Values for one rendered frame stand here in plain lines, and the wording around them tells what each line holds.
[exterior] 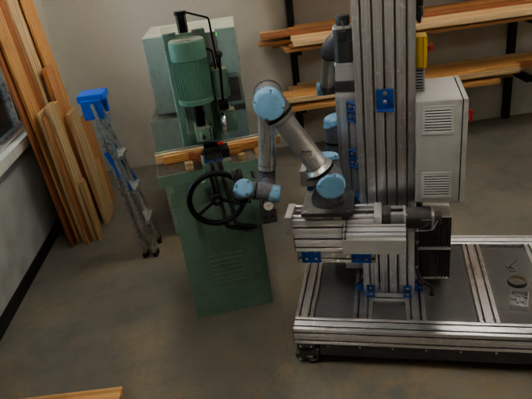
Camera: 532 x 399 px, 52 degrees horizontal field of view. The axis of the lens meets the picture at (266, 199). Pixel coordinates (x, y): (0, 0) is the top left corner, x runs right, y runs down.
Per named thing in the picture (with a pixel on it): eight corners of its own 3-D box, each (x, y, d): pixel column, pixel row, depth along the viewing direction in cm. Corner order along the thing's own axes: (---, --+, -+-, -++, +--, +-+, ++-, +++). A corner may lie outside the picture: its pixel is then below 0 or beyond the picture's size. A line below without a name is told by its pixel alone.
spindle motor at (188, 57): (180, 110, 263) (167, 45, 249) (178, 100, 279) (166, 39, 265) (216, 104, 265) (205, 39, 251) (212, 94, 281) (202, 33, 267)
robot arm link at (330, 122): (322, 137, 285) (321, 112, 279) (347, 133, 285) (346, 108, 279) (326, 145, 275) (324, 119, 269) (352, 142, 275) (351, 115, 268)
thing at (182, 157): (164, 165, 282) (162, 157, 280) (164, 163, 284) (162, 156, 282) (280, 143, 289) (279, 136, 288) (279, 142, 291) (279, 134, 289)
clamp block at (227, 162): (205, 182, 263) (202, 165, 259) (203, 171, 275) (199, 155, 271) (234, 176, 265) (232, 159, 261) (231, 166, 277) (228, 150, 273)
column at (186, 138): (186, 165, 304) (160, 34, 272) (184, 151, 324) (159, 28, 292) (226, 157, 307) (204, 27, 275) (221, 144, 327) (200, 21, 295)
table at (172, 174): (159, 196, 262) (157, 185, 259) (158, 172, 289) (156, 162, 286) (281, 173, 269) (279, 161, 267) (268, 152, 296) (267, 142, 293)
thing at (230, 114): (222, 132, 297) (218, 112, 292) (220, 128, 304) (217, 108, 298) (238, 130, 298) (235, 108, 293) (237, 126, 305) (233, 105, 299)
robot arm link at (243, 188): (253, 198, 218) (233, 195, 217) (252, 200, 229) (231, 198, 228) (256, 179, 219) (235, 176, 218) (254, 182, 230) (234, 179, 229)
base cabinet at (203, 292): (196, 319, 308) (172, 210, 276) (190, 265, 359) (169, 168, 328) (273, 302, 314) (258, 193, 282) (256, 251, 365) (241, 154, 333)
